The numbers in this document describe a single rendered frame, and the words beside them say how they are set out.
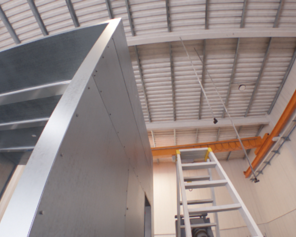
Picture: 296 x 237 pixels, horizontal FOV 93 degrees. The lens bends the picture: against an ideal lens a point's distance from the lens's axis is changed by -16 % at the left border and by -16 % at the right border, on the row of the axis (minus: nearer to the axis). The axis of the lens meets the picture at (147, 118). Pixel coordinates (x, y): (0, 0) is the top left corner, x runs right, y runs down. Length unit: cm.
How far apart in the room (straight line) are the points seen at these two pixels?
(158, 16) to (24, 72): 549
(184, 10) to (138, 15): 173
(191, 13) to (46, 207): 693
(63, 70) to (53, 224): 184
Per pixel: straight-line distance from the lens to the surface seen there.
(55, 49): 207
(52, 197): 52
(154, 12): 689
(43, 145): 59
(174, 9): 689
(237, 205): 123
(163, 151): 996
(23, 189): 54
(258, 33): 731
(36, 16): 784
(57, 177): 53
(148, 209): 263
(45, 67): 226
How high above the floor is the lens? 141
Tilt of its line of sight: 44 degrees up
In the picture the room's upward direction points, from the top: straight up
